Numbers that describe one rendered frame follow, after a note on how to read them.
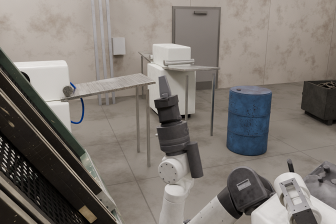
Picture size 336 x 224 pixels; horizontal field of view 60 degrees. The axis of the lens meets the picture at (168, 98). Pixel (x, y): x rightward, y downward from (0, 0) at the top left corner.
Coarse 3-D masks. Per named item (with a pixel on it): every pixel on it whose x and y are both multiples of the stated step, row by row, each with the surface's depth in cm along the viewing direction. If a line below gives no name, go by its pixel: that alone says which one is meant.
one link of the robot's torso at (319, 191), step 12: (324, 168) 76; (312, 180) 76; (324, 180) 75; (312, 192) 73; (324, 192) 72; (264, 204) 75; (276, 204) 74; (312, 204) 70; (324, 204) 69; (252, 216) 75; (264, 216) 72; (276, 216) 71; (324, 216) 66
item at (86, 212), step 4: (80, 208) 104; (84, 208) 104; (80, 212) 104; (84, 212) 105; (88, 212) 106; (84, 216) 105; (88, 216) 106; (92, 216) 107; (88, 220) 106; (92, 220) 107
